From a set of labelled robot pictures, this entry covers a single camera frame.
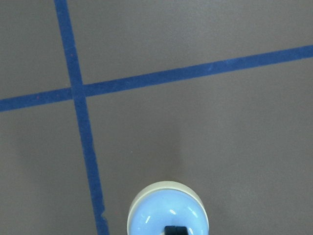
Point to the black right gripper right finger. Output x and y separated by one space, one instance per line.
181 230

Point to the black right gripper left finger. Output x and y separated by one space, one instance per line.
170 230

